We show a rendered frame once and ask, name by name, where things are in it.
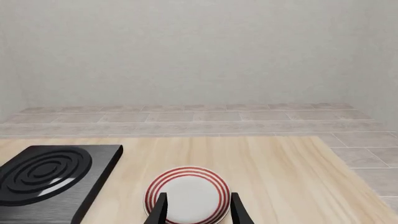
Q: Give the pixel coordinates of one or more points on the flat black stove plate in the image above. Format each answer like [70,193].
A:
[43,179]

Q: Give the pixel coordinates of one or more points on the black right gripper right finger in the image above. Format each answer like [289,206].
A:
[238,211]

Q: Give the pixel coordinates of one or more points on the white plate with red rings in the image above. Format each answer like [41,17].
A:
[192,198]

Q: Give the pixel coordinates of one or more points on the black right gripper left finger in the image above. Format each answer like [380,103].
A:
[159,211]

